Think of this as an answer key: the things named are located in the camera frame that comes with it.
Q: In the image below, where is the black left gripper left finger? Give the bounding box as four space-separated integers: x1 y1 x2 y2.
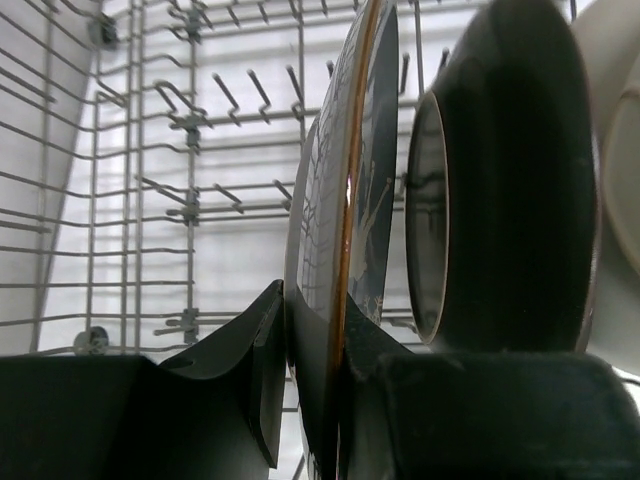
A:
1 281 285 479

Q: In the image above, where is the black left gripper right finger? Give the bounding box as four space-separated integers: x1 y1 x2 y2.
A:
342 303 639 479

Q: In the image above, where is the grey tree pattern plate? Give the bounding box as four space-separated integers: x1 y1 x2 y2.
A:
284 1 399 479

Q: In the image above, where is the silver metal plate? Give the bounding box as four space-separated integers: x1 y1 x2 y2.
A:
405 1 601 352

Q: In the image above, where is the cream divided plate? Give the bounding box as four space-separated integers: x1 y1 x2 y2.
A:
572 0 639 375

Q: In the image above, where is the grey wire dish rack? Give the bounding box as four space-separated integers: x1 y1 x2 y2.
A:
1 1 478 479

